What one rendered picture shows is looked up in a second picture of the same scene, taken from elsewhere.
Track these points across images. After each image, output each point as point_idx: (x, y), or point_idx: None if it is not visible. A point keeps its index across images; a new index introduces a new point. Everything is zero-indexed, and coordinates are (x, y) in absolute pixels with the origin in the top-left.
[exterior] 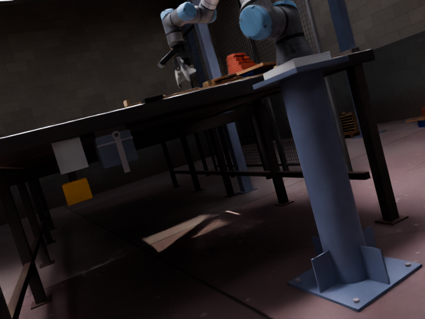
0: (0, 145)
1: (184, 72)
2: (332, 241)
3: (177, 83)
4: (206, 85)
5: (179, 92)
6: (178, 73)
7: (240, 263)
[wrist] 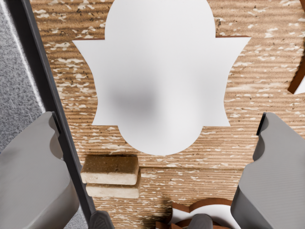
0: None
1: (20, 147)
2: None
3: (283, 123)
4: (102, 159)
5: (105, 26)
6: (236, 188)
7: None
